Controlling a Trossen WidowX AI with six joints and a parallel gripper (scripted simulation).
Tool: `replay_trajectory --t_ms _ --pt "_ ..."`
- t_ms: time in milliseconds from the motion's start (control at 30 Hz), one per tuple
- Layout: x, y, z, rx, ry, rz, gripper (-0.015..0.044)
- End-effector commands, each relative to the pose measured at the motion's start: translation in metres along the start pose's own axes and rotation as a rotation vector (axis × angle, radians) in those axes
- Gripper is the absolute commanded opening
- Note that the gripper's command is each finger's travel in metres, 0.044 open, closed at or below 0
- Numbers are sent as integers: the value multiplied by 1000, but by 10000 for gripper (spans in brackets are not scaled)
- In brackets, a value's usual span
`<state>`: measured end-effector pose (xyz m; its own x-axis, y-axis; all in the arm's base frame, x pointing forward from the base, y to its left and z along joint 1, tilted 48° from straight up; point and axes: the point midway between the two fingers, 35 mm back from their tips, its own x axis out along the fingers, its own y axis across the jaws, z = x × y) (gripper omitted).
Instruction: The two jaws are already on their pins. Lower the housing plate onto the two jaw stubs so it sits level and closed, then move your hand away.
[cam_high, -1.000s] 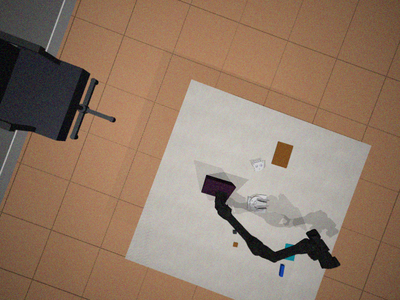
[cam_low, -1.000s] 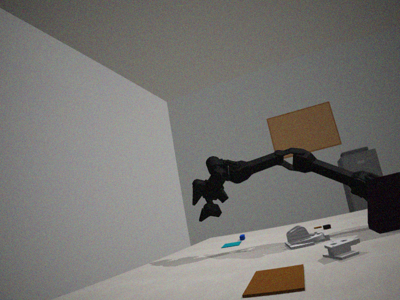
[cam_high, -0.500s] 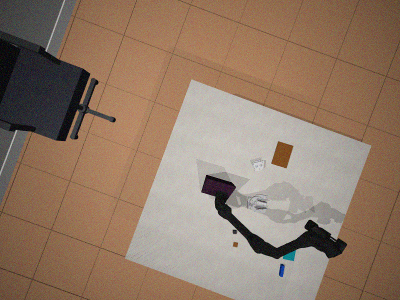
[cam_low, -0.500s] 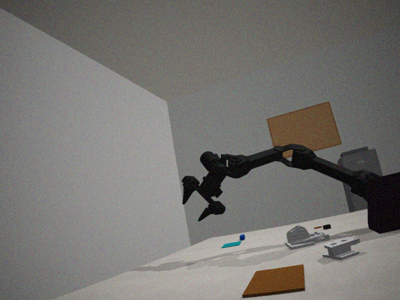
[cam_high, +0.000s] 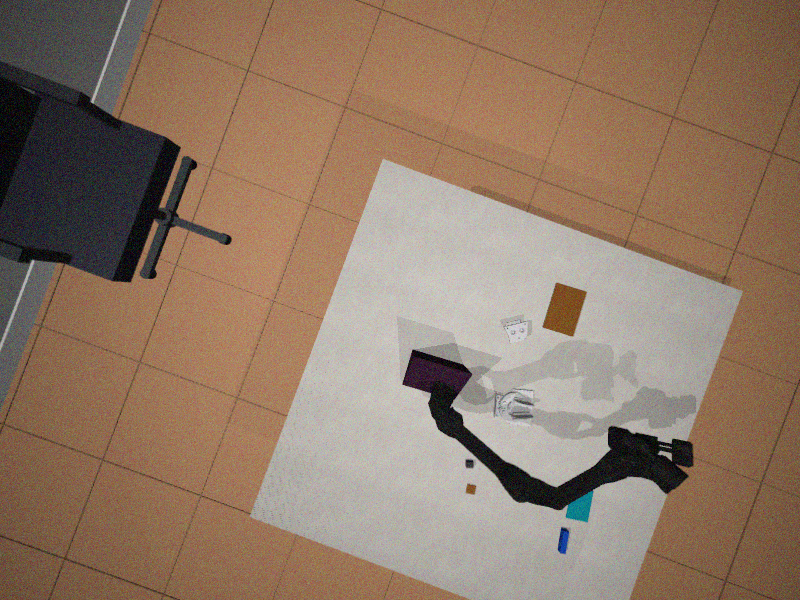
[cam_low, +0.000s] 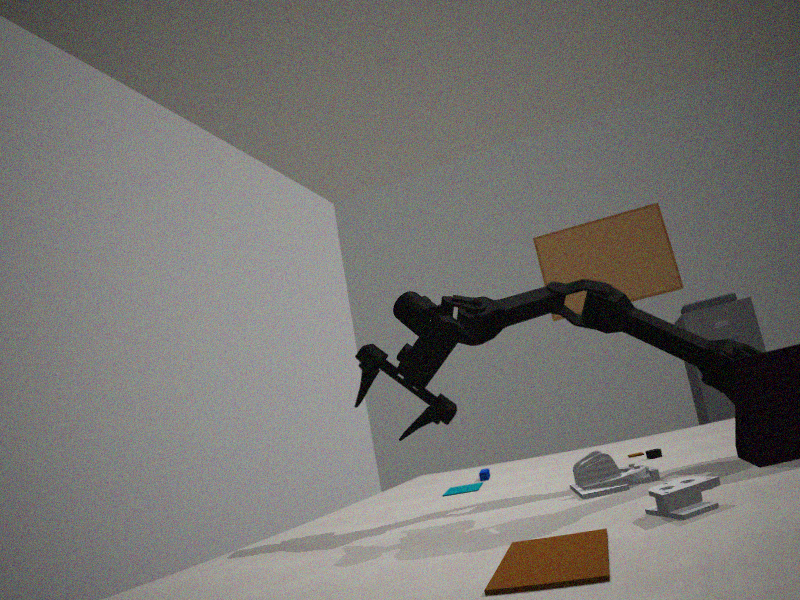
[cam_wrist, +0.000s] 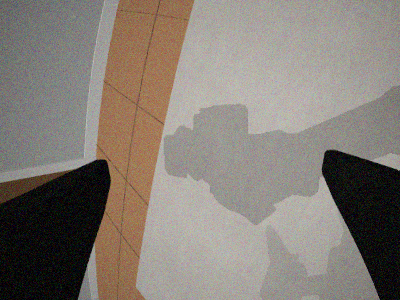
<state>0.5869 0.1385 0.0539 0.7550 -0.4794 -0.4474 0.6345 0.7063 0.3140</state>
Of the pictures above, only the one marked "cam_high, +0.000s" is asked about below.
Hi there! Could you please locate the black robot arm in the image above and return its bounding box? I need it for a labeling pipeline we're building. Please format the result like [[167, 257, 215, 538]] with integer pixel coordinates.
[[428, 381, 690, 510]]

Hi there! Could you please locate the blue rounded bar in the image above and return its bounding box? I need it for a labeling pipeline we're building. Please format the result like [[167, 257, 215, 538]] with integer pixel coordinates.
[[558, 527, 569, 554]]

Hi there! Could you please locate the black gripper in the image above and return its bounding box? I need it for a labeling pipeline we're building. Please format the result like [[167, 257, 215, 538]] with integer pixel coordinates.
[[608, 427, 694, 467]]

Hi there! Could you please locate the teal flat rectangular plate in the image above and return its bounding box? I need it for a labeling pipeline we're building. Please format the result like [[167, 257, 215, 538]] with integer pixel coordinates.
[[566, 491, 593, 522]]

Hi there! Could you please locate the brown flat wooden board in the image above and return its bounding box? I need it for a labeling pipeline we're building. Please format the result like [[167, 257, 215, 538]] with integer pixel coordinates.
[[542, 283, 586, 337]]

